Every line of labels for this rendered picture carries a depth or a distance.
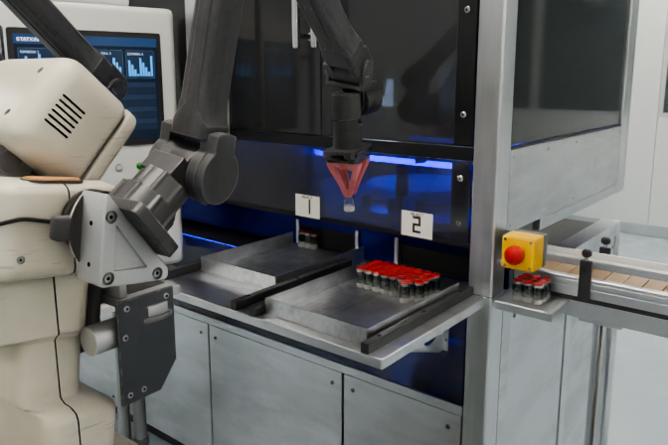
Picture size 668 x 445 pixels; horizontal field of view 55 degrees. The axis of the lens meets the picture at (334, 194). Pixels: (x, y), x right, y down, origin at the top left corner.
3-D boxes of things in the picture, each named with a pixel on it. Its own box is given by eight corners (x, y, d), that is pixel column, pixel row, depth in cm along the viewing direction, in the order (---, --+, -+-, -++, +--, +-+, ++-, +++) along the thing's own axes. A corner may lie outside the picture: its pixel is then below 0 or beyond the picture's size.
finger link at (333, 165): (373, 192, 129) (371, 146, 126) (359, 202, 123) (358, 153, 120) (342, 190, 132) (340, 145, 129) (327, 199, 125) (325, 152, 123)
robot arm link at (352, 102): (324, 88, 120) (351, 89, 118) (343, 84, 126) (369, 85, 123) (326, 125, 122) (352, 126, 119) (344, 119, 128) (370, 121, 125)
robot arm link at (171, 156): (132, 172, 83) (162, 182, 81) (179, 121, 89) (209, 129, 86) (159, 217, 90) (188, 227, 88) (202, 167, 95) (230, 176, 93)
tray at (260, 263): (292, 242, 187) (292, 231, 187) (364, 258, 171) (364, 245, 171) (201, 269, 161) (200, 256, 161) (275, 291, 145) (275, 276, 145)
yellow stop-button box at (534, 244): (514, 259, 143) (516, 227, 141) (546, 265, 138) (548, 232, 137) (499, 267, 137) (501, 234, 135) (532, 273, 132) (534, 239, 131)
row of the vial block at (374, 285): (360, 284, 150) (360, 265, 149) (425, 301, 138) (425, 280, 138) (354, 286, 148) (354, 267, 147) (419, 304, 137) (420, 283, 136)
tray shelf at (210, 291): (279, 246, 191) (279, 240, 190) (500, 296, 148) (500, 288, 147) (142, 287, 154) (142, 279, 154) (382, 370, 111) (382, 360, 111)
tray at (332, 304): (364, 274, 158) (364, 260, 157) (458, 297, 141) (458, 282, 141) (265, 313, 132) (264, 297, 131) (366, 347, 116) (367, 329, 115)
